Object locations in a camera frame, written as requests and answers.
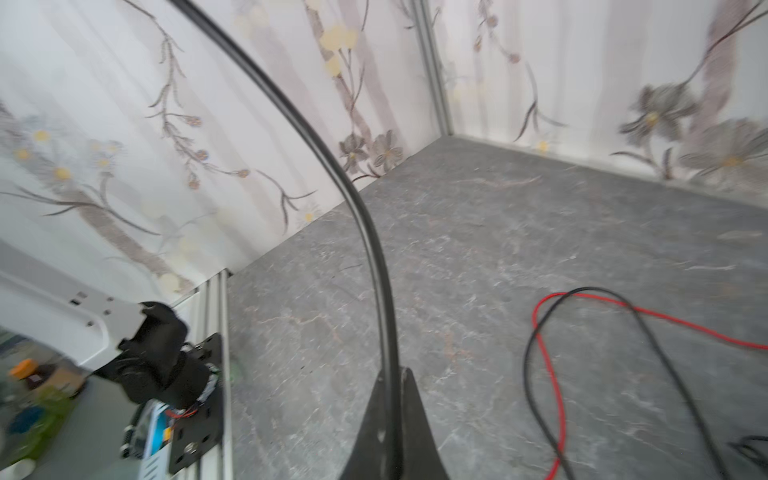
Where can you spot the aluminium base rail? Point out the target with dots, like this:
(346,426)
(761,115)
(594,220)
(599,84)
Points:
(205,312)

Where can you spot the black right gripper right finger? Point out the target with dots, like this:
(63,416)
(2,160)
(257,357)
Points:
(420,456)

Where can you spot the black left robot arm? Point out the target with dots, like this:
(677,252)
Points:
(139,346)

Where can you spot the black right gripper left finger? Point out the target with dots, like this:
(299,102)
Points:
(368,458)

